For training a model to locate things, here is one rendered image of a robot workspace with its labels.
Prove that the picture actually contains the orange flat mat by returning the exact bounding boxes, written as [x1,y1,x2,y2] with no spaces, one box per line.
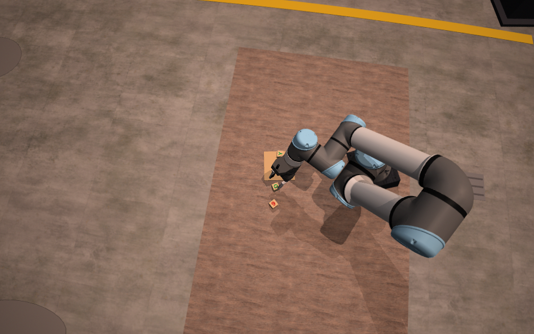
[264,151,283,181]

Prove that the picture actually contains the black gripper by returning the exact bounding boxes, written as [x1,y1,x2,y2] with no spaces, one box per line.
[269,150,304,189]

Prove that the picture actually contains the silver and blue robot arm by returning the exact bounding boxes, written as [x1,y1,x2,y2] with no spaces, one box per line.
[287,114,474,258]

